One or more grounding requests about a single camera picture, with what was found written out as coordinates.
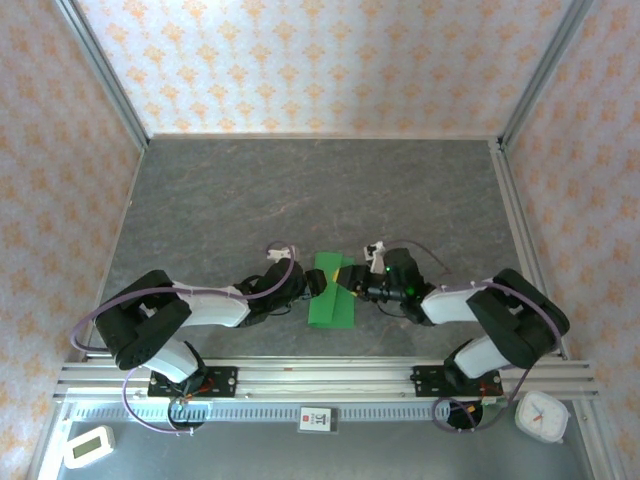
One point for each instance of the small label card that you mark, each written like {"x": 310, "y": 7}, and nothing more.
{"x": 316, "y": 420}

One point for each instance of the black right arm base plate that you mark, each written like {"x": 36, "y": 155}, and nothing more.
{"x": 427, "y": 380}

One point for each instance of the grey metal sheet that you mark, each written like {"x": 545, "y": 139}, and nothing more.
{"x": 300, "y": 455}

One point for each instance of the white analog clock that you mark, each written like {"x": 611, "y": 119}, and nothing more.
{"x": 542, "y": 417}

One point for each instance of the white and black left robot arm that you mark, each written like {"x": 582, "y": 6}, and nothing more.
{"x": 210, "y": 310}

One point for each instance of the aluminium side rail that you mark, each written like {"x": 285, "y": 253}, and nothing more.
{"x": 522, "y": 225}

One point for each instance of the white digital timer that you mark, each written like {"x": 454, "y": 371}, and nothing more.
{"x": 89, "y": 446}

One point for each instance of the aluminium frame post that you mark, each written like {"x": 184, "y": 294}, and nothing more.
{"x": 106, "y": 75}
{"x": 542, "y": 75}

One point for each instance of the green paper sheet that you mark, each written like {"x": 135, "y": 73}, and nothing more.
{"x": 332, "y": 312}

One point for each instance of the aluminium mounting rail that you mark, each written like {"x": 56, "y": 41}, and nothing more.
{"x": 325, "y": 375}

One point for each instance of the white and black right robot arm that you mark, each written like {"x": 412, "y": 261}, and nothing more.
{"x": 450, "y": 305}

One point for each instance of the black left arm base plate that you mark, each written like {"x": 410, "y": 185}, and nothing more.
{"x": 222, "y": 382}

